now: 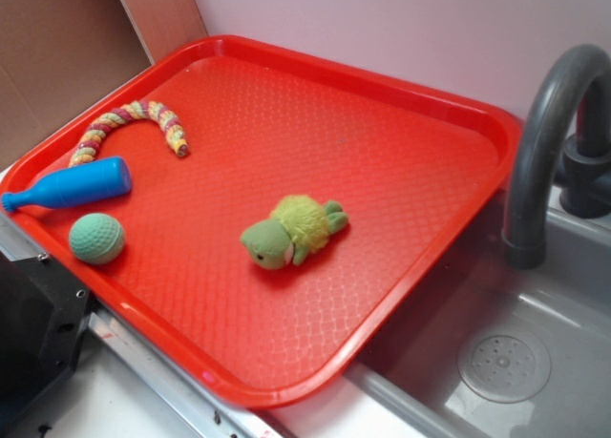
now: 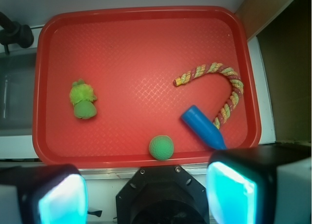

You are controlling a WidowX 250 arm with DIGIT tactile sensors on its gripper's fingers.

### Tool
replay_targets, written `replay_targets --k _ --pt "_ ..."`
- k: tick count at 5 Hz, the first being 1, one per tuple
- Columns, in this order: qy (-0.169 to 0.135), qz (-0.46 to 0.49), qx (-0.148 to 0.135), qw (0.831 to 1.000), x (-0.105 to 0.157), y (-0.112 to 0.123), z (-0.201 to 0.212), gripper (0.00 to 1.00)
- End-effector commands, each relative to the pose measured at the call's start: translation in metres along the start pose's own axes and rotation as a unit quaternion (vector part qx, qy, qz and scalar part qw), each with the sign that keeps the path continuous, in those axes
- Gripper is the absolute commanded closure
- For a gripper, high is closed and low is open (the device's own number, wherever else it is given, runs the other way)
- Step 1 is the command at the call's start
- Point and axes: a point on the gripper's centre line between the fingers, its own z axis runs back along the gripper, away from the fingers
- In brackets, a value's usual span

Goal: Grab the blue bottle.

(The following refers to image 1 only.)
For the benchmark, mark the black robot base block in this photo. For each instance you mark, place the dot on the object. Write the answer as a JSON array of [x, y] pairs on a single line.
[[44, 311]]

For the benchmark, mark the blue plastic toy bottle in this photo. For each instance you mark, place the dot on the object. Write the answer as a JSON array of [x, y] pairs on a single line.
[[108, 178]]

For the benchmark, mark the green plush turtle toy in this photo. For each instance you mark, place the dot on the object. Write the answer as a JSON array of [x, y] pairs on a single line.
[[296, 228]]

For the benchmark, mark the red plastic tray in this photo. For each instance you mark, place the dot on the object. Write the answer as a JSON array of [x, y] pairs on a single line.
[[410, 165]]

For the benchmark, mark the green rubber ball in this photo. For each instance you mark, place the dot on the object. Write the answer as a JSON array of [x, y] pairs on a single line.
[[96, 239]]

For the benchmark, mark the grey plastic sink basin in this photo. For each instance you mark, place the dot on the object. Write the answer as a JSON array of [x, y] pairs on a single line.
[[480, 349]]

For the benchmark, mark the grey toy faucet spout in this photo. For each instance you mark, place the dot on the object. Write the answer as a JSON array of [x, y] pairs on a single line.
[[538, 167]]

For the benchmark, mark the brown cardboard panel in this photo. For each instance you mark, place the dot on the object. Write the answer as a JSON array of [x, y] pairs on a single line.
[[59, 57]]

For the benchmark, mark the multicolour braided rope toy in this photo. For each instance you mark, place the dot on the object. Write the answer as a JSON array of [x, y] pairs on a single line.
[[169, 124]]

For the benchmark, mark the dark grey faucet handle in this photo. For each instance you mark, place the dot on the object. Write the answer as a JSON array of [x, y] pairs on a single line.
[[586, 155]]

